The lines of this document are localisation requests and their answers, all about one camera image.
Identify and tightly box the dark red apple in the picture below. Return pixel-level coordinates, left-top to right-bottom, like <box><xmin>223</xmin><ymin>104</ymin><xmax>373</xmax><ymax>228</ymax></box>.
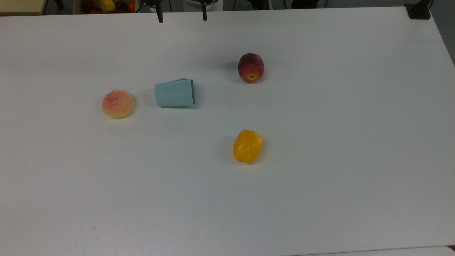
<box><xmin>238</xmin><ymin>53</ymin><xmax>265</xmax><ymax>83</ymax></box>

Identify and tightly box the yellow bell pepper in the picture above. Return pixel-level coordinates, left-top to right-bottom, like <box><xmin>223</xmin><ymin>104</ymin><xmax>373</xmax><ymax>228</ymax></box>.
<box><xmin>232</xmin><ymin>129</ymin><xmax>264</xmax><ymax>164</ymax></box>

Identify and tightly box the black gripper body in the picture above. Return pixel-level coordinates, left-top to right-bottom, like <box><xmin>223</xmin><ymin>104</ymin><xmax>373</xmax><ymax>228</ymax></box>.
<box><xmin>140</xmin><ymin>0</ymin><xmax>218</xmax><ymax>8</ymax></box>

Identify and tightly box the light blue mug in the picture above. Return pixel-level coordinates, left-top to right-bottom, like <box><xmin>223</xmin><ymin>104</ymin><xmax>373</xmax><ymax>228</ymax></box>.
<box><xmin>154</xmin><ymin>78</ymin><xmax>196</xmax><ymax>108</ymax></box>

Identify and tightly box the yellow fruit in box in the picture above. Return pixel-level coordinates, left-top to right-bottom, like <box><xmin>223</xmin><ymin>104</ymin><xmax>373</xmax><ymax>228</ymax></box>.
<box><xmin>98</xmin><ymin>0</ymin><xmax>116</xmax><ymax>13</ymax></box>

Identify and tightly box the white box of fruit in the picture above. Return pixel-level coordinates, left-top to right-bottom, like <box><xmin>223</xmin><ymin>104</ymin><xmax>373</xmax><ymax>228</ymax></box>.
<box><xmin>73</xmin><ymin>0</ymin><xmax>138</xmax><ymax>15</ymax></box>

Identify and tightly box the light wooden table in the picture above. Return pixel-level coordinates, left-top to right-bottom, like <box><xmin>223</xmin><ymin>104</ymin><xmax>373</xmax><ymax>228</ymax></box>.
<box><xmin>0</xmin><ymin>0</ymin><xmax>48</xmax><ymax>16</ymax></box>

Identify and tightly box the black camera stand base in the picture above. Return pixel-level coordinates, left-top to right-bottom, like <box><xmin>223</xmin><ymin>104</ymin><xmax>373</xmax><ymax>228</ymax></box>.
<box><xmin>405</xmin><ymin>0</ymin><xmax>434</xmax><ymax>20</ymax></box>

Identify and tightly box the pink yellow peach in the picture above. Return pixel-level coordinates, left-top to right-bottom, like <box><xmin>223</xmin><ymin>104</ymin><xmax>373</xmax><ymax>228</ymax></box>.
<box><xmin>102</xmin><ymin>89</ymin><xmax>135</xmax><ymax>119</ymax></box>

